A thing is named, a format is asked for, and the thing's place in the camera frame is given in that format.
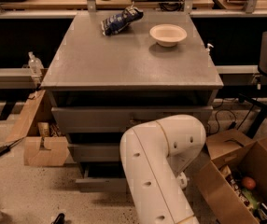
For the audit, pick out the white paper bowl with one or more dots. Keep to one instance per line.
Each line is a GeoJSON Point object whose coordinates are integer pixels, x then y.
{"type": "Point", "coordinates": [168, 35]}

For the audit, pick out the small left cardboard box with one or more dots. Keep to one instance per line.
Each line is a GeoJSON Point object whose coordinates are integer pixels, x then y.
{"type": "Point", "coordinates": [43, 143]}

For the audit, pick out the grey top drawer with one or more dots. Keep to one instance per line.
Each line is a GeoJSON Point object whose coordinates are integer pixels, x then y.
{"type": "Point", "coordinates": [117, 119]}

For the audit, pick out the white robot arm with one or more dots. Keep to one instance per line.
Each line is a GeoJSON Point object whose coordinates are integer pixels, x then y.
{"type": "Point", "coordinates": [152, 155]}

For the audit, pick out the white pump bottle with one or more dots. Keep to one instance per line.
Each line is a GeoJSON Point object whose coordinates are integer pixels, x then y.
{"type": "Point", "coordinates": [209, 47]}

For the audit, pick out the grey drawer cabinet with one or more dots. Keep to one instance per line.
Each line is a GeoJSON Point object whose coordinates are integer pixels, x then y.
{"type": "Point", "coordinates": [129, 69]}

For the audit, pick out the blue chip bag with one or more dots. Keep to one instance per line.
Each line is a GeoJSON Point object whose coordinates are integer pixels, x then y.
{"type": "Point", "coordinates": [118, 22]}

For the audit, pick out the grey bottom drawer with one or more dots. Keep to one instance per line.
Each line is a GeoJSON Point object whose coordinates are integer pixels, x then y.
{"type": "Point", "coordinates": [105, 176]}

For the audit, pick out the black power adapter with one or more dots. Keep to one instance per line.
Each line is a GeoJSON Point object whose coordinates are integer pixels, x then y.
{"type": "Point", "coordinates": [6, 148]}

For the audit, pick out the cardboard box with groceries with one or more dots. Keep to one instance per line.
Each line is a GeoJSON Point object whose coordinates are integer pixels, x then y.
{"type": "Point", "coordinates": [234, 181]}

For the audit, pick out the red apple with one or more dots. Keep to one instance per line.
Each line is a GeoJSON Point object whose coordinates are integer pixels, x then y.
{"type": "Point", "coordinates": [248, 183]}

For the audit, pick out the black object bottom edge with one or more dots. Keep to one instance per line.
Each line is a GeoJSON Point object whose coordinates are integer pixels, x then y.
{"type": "Point", "coordinates": [59, 219]}

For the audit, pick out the clear plastic bottle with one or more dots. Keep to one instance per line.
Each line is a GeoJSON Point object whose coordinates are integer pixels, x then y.
{"type": "Point", "coordinates": [35, 64]}

